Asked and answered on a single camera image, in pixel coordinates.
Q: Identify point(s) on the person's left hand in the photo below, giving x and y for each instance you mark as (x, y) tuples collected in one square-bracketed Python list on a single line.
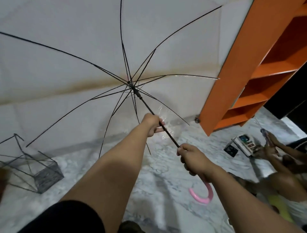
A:
[(152, 123)]

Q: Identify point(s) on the person's right hand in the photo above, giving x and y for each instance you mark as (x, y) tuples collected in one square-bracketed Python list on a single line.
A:
[(195, 160)]

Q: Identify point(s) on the person's left forearm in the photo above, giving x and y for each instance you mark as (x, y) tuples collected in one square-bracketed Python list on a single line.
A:
[(108, 172)]

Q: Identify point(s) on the person's right forearm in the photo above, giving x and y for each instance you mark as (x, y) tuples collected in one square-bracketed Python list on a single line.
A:
[(239, 206)]

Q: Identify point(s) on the person's black sandal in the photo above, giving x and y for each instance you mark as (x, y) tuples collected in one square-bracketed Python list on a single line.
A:
[(130, 228)]

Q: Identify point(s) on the person's black sleeve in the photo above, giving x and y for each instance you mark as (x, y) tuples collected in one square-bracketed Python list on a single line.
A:
[(67, 218)]

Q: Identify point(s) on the black small box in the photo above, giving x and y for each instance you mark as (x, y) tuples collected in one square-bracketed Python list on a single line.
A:
[(230, 150)]

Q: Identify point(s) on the metal door stopper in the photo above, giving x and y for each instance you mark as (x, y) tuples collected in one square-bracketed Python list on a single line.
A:
[(197, 119)]

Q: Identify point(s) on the white book blue print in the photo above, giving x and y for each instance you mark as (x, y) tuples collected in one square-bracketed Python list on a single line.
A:
[(244, 144)]

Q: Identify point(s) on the orange wooden bookshelf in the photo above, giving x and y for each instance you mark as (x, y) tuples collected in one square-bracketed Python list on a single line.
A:
[(235, 72)]

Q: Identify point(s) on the black cabinet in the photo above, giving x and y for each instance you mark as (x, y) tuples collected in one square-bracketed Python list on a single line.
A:
[(287, 100)]

